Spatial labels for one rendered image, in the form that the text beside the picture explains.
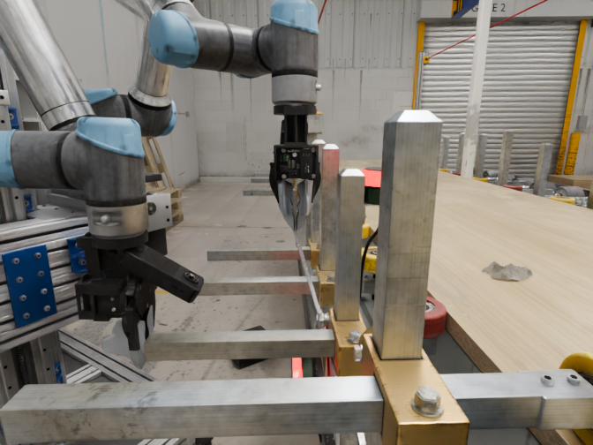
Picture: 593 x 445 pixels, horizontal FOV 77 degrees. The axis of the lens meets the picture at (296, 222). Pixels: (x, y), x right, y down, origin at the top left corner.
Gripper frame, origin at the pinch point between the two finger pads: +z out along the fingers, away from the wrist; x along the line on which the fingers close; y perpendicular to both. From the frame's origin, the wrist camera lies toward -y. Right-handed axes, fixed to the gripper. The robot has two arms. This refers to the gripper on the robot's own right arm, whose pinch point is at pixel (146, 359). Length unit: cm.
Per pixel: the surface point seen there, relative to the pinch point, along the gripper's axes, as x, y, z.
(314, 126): -77, -31, -36
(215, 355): 1.5, -10.8, -1.8
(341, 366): 4.9, -29.0, -2.3
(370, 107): -785, -209, -85
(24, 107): -266, 185, -46
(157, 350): 1.5, -2.4, -2.6
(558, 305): 0, -63, -9
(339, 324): -1.1, -29.4, -5.5
